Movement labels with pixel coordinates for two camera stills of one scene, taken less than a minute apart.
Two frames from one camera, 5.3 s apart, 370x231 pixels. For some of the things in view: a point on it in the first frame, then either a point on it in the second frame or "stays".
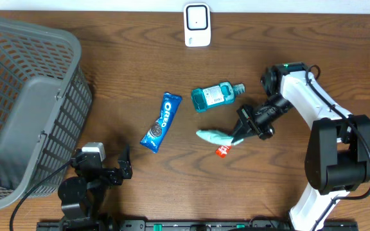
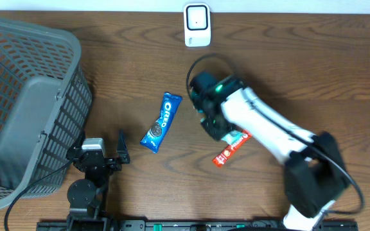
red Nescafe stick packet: [222, 151] → [218, 160]
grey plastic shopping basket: [35, 104] stays
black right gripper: [245, 114] → [214, 133]
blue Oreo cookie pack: [155, 136] stays
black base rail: [199, 225] stays
